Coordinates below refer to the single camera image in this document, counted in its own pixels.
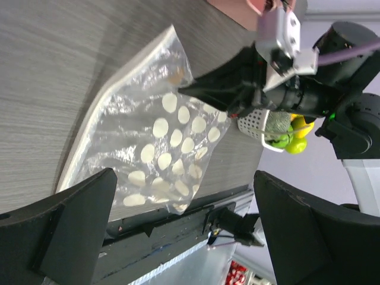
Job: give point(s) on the lime green apple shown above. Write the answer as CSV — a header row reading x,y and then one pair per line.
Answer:
x,y
297,145

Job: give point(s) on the clear polka dot zip bag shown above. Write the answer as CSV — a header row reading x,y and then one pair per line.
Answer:
x,y
158,142

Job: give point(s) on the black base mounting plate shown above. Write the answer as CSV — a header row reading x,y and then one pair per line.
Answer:
x,y
147,242

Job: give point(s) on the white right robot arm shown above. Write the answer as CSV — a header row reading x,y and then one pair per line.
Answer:
x,y
327,81

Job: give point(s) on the green netted melon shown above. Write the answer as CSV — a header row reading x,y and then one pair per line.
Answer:
x,y
277,124

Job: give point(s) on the green bell pepper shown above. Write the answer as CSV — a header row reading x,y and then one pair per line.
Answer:
x,y
281,142

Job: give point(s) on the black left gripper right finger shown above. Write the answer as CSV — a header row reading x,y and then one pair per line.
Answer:
x,y
314,241

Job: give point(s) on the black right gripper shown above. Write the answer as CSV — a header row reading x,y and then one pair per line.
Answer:
x,y
240,90

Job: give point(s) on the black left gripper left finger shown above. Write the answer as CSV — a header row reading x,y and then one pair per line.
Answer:
x,y
58,237

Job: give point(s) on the white perforated fruit basket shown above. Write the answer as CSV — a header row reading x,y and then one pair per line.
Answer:
x,y
253,125

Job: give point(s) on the pink divided tray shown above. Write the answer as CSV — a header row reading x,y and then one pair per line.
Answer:
x,y
252,15

